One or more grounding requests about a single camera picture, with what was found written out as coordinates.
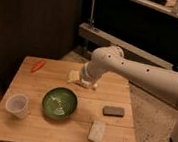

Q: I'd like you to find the wooden side table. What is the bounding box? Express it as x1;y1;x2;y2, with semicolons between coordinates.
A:
0;56;136;142

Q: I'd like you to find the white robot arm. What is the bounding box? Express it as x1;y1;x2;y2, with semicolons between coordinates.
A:
79;46;178;142

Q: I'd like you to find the green ceramic bowl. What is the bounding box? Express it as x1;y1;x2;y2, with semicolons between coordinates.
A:
41;87;78;120

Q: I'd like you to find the metal shelf rack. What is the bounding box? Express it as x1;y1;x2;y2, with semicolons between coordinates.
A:
74;0;178;73

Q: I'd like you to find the white plastic cup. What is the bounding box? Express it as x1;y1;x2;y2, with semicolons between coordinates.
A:
5;94;30;120

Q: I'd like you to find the dark grey rectangular block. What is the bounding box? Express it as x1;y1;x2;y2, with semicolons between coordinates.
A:
102;106;125;117

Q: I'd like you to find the white sponge block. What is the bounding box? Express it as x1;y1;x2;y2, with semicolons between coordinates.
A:
88;120;106;142

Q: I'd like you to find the dark wooden cabinet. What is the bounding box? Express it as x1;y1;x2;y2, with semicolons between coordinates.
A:
0;0;82;89

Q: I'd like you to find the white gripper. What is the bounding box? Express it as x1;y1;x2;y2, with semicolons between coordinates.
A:
79;66;92;87

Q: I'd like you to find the white plastic bottle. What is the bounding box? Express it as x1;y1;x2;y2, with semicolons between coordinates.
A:
67;70;97;90

